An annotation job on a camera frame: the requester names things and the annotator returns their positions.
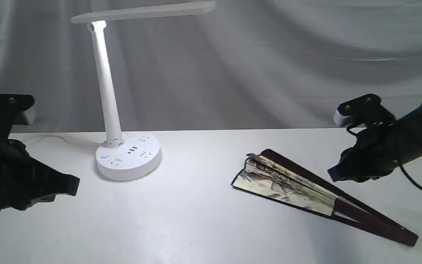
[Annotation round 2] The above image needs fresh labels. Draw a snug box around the grey backdrop cloth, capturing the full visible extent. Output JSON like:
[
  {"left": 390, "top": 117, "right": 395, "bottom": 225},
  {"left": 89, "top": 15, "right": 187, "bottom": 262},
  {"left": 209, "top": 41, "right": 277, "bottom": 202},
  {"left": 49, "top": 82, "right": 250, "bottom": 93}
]
[{"left": 0, "top": 0, "right": 422, "bottom": 132}]

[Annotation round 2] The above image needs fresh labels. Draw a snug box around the white desk lamp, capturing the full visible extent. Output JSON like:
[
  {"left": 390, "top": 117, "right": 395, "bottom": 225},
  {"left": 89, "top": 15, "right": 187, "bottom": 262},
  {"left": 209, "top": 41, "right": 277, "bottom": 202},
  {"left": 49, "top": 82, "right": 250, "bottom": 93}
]
[{"left": 70, "top": 1, "right": 216, "bottom": 182}]

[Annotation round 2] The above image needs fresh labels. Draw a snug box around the painted paper folding fan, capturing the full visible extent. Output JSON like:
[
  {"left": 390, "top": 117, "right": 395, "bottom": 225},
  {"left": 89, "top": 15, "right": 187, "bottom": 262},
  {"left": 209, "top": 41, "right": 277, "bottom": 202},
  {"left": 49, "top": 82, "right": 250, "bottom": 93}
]
[{"left": 231, "top": 149, "right": 418, "bottom": 247}]

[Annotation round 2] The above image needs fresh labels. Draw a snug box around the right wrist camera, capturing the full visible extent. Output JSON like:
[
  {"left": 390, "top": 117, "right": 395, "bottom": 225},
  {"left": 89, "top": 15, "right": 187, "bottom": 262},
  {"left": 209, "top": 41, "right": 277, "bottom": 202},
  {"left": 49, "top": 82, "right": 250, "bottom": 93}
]
[{"left": 333, "top": 93, "right": 396, "bottom": 137}]

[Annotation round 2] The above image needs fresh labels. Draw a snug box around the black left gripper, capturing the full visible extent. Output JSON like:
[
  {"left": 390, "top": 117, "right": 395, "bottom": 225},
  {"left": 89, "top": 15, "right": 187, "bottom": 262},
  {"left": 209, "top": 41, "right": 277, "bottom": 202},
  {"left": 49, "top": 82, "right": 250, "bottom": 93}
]
[{"left": 0, "top": 139, "right": 80, "bottom": 211}]

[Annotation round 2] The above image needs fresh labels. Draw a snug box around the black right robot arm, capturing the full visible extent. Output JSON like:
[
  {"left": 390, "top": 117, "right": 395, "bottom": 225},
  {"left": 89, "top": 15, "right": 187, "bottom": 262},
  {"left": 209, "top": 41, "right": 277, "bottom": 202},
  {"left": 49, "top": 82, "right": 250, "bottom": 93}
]
[{"left": 328, "top": 93, "right": 422, "bottom": 183}]

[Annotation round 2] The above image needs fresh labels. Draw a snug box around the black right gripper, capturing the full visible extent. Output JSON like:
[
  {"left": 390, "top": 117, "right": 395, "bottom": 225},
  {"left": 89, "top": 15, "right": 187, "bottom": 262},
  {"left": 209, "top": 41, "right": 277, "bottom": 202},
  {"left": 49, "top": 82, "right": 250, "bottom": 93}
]
[{"left": 327, "top": 128, "right": 402, "bottom": 182}]

